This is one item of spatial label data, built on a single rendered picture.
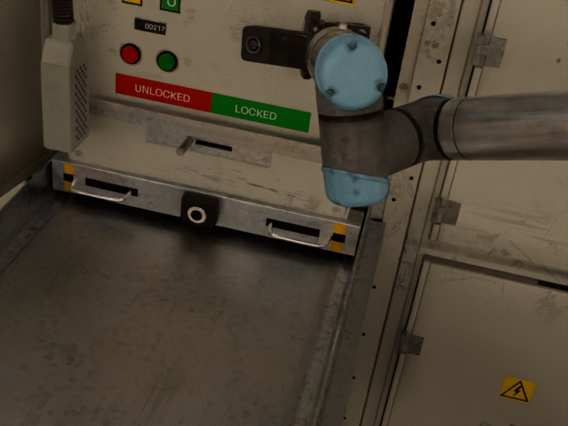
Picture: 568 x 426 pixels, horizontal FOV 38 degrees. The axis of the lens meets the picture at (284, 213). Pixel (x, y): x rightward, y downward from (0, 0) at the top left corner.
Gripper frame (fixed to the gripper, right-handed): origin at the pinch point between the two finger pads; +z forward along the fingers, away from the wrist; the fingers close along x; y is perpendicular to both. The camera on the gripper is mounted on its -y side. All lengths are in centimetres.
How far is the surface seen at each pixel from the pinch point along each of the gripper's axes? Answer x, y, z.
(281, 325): -41.6, 0.4, -9.6
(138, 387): -45, -19, -23
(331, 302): -39.7, 8.6, -3.9
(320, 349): -42.6, 5.9, -14.7
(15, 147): -27, -47, 27
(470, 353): -59, 41, 19
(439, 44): 0.1, 23.1, 10.2
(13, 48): -9, -47, 23
